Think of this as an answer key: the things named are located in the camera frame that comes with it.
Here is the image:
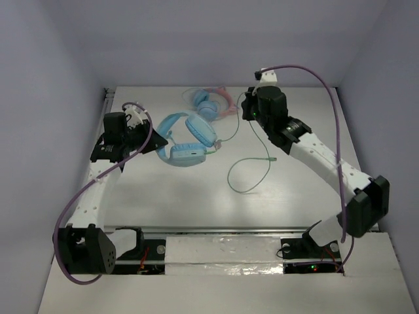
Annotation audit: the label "light blue headphones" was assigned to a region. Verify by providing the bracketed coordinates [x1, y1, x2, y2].
[156, 111, 218, 167]

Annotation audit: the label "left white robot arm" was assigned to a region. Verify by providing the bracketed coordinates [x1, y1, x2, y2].
[52, 112, 168, 285]

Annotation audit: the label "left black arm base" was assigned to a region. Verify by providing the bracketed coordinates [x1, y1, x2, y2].
[111, 233, 166, 275]

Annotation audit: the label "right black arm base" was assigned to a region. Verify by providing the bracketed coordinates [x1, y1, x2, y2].
[276, 222, 344, 274]

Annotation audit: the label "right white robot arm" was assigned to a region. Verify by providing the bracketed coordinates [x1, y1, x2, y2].
[242, 86, 390, 257]

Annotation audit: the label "pink blue cat-ear headphones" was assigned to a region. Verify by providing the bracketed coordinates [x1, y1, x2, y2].
[182, 86, 238, 122]

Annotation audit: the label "white taped foam panel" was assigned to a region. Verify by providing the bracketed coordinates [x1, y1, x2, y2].
[164, 235, 283, 276]

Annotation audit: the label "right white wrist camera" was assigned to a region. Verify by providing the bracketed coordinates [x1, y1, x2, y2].
[255, 68, 278, 89]

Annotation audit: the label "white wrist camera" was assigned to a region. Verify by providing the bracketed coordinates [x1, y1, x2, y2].
[122, 102, 147, 128]
[255, 68, 278, 89]

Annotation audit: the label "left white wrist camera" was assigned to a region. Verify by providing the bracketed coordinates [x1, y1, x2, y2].
[122, 102, 147, 128]

